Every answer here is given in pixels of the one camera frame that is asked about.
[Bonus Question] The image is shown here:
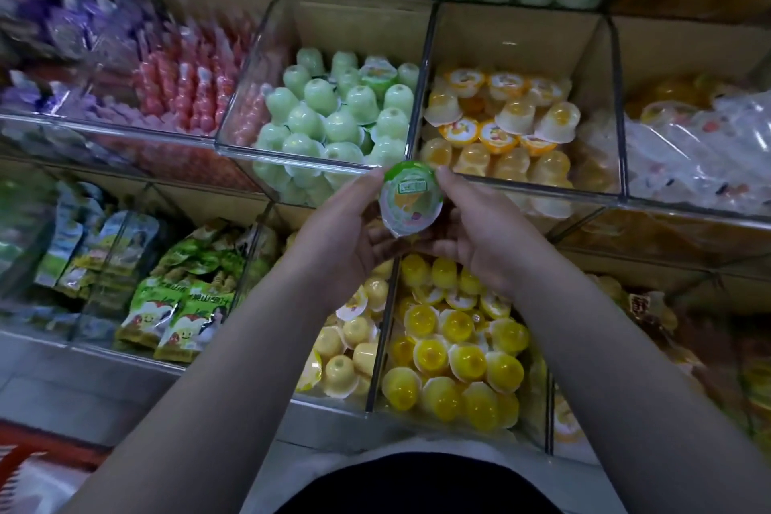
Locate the pile of orange-lid jelly cups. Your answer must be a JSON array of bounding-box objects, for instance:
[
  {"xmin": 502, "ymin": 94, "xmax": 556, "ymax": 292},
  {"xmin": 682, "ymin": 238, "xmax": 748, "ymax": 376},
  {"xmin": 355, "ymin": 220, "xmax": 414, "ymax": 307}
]
[{"xmin": 419, "ymin": 65, "xmax": 585, "ymax": 190}]

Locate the person's left forearm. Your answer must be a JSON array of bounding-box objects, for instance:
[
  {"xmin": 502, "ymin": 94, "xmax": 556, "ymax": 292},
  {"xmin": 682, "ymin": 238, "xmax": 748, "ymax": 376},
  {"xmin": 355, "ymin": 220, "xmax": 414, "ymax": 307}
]
[{"xmin": 60, "ymin": 255, "xmax": 363, "ymax": 514}]

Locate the pile of pink jelly sticks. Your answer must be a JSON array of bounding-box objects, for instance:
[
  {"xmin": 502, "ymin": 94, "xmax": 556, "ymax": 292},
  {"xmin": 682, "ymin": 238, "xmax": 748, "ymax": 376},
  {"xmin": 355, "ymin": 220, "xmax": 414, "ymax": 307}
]
[{"xmin": 126, "ymin": 19, "xmax": 260, "ymax": 141}]

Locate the pile of green jelly cups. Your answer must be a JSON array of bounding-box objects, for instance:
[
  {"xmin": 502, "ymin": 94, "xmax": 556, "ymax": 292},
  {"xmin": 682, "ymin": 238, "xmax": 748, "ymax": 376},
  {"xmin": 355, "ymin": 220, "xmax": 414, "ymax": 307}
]
[{"xmin": 253, "ymin": 46, "xmax": 423, "ymax": 190}]

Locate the pile of yellow jelly cups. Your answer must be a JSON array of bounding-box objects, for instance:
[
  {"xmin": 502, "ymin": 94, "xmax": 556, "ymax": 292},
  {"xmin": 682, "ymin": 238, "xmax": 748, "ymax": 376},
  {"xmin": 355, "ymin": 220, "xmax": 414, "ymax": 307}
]
[{"xmin": 379, "ymin": 252, "xmax": 534, "ymax": 434}]

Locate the black shirt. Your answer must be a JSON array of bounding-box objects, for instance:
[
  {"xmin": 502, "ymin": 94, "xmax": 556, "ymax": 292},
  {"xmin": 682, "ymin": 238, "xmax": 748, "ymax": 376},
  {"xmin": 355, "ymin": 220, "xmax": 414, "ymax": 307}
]
[{"xmin": 277, "ymin": 450, "xmax": 561, "ymax": 514}]

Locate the green juice pouches pile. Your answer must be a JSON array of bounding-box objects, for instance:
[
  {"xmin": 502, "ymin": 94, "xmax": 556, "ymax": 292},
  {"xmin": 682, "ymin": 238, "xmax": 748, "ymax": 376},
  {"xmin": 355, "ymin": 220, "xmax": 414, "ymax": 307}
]
[{"xmin": 114, "ymin": 218, "xmax": 272, "ymax": 365}]

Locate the pile of pale yellow jelly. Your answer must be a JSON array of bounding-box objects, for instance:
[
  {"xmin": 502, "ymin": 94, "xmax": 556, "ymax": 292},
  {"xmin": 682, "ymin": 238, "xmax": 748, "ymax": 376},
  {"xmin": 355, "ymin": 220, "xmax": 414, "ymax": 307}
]
[{"xmin": 295, "ymin": 279, "xmax": 393, "ymax": 401}]

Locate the person's left hand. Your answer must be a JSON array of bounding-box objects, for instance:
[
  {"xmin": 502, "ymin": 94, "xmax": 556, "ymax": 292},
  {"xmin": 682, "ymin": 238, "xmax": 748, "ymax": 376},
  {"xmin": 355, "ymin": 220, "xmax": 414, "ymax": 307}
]
[{"xmin": 289, "ymin": 168, "xmax": 405, "ymax": 310}]

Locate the pile of clear packets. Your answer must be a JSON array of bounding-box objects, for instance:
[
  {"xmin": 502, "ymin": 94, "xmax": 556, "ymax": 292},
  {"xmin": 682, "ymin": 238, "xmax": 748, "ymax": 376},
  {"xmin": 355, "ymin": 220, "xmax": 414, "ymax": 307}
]
[{"xmin": 620, "ymin": 74, "xmax": 771, "ymax": 218}]

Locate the single green jelly cup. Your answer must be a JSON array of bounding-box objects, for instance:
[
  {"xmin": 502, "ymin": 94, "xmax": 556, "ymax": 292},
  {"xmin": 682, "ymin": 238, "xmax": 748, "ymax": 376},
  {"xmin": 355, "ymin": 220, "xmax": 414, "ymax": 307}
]
[{"xmin": 379, "ymin": 161, "xmax": 445, "ymax": 238}]

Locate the pile of pale jelly pouches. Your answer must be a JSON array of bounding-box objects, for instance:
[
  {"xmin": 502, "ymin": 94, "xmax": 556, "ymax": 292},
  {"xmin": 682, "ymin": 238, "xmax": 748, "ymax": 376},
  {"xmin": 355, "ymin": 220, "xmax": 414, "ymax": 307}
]
[{"xmin": 30, "ymin": 182, "xmax": 164, "ymax": 304}]

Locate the person's right hand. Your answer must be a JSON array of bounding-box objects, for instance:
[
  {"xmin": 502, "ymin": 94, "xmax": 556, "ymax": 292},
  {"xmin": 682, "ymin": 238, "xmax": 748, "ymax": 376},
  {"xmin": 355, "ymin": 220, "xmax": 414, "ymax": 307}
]
[{"xmin": 427, "ymin": 166, "xmax": 568, "ymax": 304}]

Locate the pile of pastel jelly cups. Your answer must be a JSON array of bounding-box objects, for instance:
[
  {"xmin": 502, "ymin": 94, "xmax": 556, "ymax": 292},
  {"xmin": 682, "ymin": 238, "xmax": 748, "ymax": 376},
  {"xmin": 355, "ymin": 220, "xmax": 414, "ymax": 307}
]
[{"xmin": 548, "ymin": 272, "xmax": 724, "ymax": 461}]

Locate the person's right forearm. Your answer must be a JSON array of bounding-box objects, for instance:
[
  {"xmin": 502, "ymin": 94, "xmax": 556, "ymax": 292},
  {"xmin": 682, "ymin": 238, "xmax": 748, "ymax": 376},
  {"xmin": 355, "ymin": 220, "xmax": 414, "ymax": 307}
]
[{"xmin": 506, "ymin": 243, "xmax": 771, "ymax": 514}]

